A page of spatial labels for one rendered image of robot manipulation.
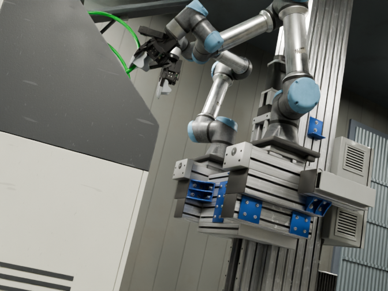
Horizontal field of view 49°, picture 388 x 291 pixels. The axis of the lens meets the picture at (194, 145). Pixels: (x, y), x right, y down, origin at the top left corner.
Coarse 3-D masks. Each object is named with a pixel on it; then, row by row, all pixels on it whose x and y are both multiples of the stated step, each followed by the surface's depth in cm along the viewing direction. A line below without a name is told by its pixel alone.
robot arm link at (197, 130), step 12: (216, 72) 236; (228, 72) 234; (216, 84) 232; (228, 84) 235; (216, 96) 228; (204, 108) 226; (216, 108) 226; (204, 120) 219; (192, 132) 219; (204, 132) 215
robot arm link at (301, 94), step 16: (288, 0) 162; (304, 0) 160; (288, 16) 162; (304, 16) 163; (288, 32) 161; (304, 32) 160; (288, 48) 160; (304, 48) 158; (288, 64) 159; (304, 64) 157; (288, 80) 156; (304, 80) 152; (288, 96) 153; (304, 96) 151; (288, 112) 158; (304, 112) 155
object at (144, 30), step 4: (140, 28) 162; (144, 28) 162; (148, 28) 161; (140, 32) 163; (144, 32) 162; (148, 32) 161; (152, 32) 161; (156, 32) 160; (160, 32) 160; (148, 36) 166; (152, 36) 162; (156, 36) 160; (160, 36) 160
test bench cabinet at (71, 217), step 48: (0, 144) 125; (0, 192) 123; (48, 192) 127; (96, 192) 131; (0, 240) 120; (48, 240) 124; (96, 240) 128; (0, 288) 118; (48, 288) 122; (96, 288) 126
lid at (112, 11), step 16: (80, 0) 190; (96, 0) 198; (112, 0) 202; (128, 0) 207; (144, 0) 211; (160, 0) 216; (176, 0) 221; (192, 0) 226; (208, 0) 229; (96, 16) 210; (128, 16) 220; (144, 16) 225
